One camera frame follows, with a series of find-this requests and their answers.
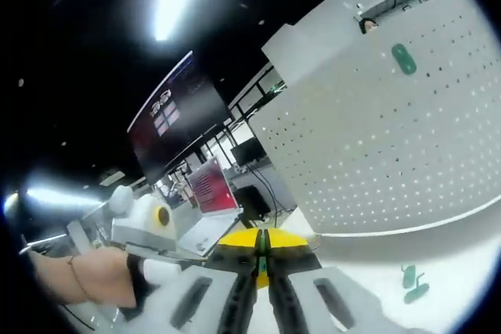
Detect green pegs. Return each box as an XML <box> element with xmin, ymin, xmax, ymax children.
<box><xmin>399</xmin><ymin>264</ymin><xmax>416</xmax><ymax>288</ymax></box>

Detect green hook assembly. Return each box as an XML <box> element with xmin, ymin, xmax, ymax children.
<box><xmin>391</xmin><ymin>42</ymin><xmax>418</xmax><ymax>76</ymax></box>
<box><xmin>403</xmin><ymin>272</ymin><xmax>430</xmax><ymax>305</ymax></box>

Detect black box under desk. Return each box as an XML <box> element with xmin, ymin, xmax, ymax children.
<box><xmin>233</xmin><ymin>185</ymin><xmax>272</xmax><ymax>222</ymax></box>

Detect black hanging cable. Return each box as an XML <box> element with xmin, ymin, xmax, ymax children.
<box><xmin>248</xmin><ymin>166</ymin><xmax>283</xmax><ymax>226</ymax></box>

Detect white perforated mounting plate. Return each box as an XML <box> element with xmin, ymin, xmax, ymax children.
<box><xmin>249</xmin><ymin>0</ymin><xmax>499</xmax><ymax>239</ymax></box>

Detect black monitor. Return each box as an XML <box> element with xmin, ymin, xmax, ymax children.
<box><xmin>229</xmin><ymin>138</ymin><xmax>263</xmax><ymax>167</ymax></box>

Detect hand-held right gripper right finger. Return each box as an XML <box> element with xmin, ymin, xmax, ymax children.
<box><xmin>265</xmin><ymin>227</ymin><xmax>398</xmax><ymax>334</ymax></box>

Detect large dark wall display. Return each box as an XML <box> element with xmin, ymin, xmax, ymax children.
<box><xmin>127</xmin><ymin>50</ymin><xmax>232</xmax><ymax>186</ymax></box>

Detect person's left hand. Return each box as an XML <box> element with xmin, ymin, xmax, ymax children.
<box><xmin>73</xmin><ymin>250</ymin><xmax>149</xmax><ymax>311</ymax></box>

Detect silver laptop with red screen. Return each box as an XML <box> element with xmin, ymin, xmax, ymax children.
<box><xmin>177</xmin><ymin>155</ymin><xmax>244</xmax><ymax>256</ymax></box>

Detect white shelf rack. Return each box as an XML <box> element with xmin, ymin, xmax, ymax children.
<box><xmin>354</xmin><ymin>0</ymin><xmax>443</xmax><ymax>24</ymax></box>

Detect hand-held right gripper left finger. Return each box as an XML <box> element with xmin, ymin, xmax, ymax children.
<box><xmin>119</xmin><ymin>227</ymin><xmax>260</xmax><ymax>334</ymax></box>

